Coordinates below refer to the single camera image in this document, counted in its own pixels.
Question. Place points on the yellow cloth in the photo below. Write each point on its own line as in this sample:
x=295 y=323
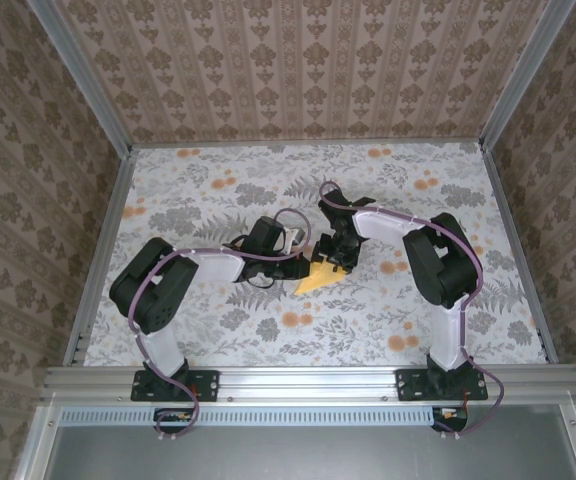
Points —
x=318 y=280

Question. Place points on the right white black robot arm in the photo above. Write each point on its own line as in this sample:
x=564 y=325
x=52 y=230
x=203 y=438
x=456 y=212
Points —
x=378 y=225

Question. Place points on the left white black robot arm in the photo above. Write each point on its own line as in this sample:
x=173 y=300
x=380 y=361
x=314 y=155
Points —
x=218 y=267

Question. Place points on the grey metal sheet panel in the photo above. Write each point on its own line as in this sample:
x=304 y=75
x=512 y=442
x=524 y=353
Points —
x=308 y=455

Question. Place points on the floral patterned table cover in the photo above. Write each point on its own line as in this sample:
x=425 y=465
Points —
x=358 y=345

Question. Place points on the small black controller board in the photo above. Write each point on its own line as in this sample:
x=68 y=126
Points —
x=173 y=420
x=450 y=419

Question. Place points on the wide aluminium base rail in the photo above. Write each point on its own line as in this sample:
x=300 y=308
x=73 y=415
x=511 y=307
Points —
x=308 y=382

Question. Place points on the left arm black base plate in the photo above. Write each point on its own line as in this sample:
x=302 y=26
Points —
x=208 y=385

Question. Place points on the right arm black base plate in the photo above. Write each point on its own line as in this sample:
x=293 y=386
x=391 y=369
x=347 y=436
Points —
x=410 y=387

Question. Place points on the aluminium side rail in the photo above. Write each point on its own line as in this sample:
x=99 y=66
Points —
x=518 y=250
x=103 y=250

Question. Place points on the aluminium corner post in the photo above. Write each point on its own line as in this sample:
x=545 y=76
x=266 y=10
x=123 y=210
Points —
x=524 y=70
x=84 y=75

